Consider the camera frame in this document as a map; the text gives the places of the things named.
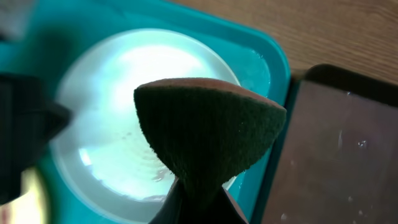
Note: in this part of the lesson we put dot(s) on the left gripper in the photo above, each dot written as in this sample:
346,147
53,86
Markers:
29,120

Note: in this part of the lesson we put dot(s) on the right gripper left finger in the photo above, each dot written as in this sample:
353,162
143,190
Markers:
172,207

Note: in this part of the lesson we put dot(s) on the light blue plate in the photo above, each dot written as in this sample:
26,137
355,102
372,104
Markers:
102,155

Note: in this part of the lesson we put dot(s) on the black water tray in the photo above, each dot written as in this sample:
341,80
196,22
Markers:
336,159

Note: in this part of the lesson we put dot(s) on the green scrubbing sponge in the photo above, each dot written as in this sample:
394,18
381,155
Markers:
206,131

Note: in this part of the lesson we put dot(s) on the yellow plate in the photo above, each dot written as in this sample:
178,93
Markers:
33,206

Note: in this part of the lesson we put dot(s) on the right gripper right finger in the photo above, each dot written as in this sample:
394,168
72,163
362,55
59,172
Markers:
225,210

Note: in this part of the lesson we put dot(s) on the teal plastic tray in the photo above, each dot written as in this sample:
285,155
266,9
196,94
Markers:
60,31

